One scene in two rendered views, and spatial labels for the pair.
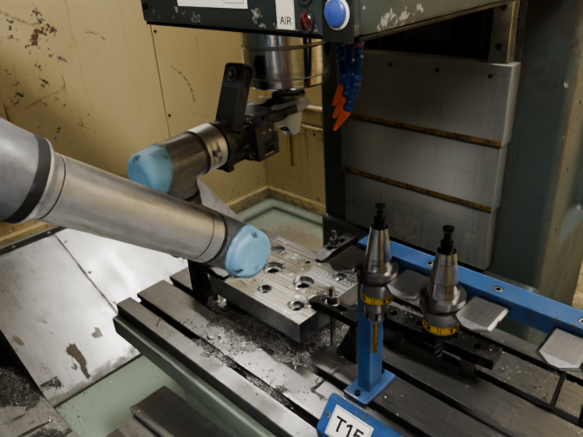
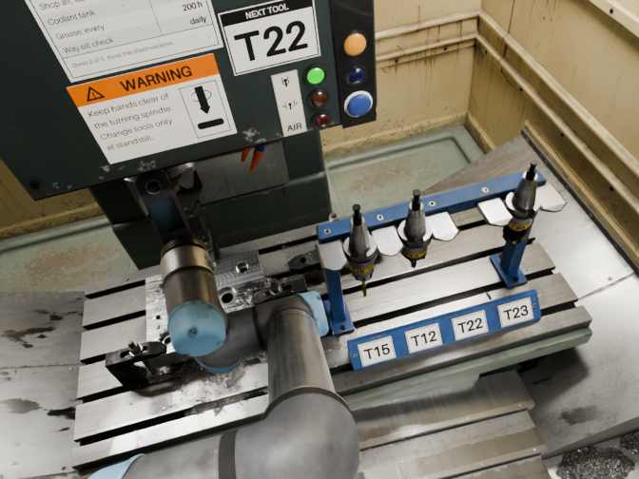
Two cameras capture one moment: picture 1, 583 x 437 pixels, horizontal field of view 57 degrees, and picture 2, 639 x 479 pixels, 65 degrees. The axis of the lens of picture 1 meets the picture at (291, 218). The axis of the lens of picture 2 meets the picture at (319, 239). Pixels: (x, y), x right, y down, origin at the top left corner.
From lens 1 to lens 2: 0.62 m
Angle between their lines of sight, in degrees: 45
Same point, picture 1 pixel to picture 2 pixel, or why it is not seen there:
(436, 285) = (418, 230)
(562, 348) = (494, 212)
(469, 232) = (269, 163)
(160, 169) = (218, 320)
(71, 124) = not seen: outside the picture
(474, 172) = not seen: hidden behind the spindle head
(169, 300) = (116, 412)
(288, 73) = not seen: hidden behind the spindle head
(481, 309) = (438, 222)
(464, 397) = (385, 272)
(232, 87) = (162, 199)
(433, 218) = (234, 169)
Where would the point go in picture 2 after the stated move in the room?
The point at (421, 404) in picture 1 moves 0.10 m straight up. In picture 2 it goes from (374, 297) to (373, 275)
